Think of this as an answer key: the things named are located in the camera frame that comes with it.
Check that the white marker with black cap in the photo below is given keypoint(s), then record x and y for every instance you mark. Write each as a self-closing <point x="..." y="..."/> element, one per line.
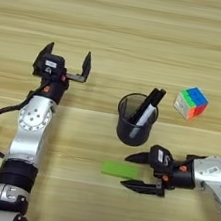
<point x="148" y="115"/>

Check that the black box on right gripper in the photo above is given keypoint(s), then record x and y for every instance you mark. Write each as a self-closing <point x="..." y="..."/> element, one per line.
<point x="160" y="156"/>

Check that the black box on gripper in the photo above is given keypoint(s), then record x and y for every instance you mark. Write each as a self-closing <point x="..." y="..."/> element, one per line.
<point x="160" y="156"/>
<point x="54" y="63"/>

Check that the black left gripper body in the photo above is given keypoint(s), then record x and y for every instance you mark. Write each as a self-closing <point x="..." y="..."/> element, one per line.
<point x="53" y="90"/>

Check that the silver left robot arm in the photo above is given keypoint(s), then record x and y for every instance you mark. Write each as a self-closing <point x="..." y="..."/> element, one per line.
<point x="28" y="140"/>

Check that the colourful puzzle cube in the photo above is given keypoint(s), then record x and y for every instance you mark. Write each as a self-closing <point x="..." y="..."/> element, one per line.
<point x="191" y="101"/>

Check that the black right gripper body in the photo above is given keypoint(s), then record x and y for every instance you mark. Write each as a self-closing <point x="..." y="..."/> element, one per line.
<point x="181" y="176"/>

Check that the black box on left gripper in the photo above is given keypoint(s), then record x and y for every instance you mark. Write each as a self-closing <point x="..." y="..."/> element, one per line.
<point x="54" y="63"/>

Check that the green eraser block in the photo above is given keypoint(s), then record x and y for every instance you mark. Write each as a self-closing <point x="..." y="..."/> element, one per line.
<point x="120" y="170"/>

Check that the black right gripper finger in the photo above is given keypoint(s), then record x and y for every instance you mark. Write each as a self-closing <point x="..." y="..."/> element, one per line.
<point x="140" y="157"/>
<point x="144" y="187"/>

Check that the black mesh pen cup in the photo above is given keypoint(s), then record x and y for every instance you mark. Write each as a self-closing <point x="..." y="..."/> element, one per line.
<point x="126" y="132"/>

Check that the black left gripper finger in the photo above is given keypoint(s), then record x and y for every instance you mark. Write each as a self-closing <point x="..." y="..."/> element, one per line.
<point x="47" y="49"/>
<point x="86" y="68"/>

